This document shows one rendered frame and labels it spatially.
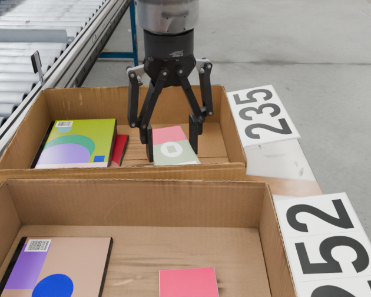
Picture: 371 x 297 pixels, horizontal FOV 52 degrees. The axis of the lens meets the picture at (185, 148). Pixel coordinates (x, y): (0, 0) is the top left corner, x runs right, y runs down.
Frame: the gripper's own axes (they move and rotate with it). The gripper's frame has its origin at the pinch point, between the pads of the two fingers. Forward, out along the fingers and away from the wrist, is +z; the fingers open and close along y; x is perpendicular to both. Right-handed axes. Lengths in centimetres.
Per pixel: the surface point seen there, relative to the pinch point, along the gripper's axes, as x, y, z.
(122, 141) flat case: 10.2, -7.6, 5.2
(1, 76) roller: 58, -36, 8
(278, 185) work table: -9.1, 17.5, 7.1
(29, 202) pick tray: -7.7, -24.1, 1.4
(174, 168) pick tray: -10.8, -2.4, -2.4
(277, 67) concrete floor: 200, 140, 83
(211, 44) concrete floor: 267, 107, 83
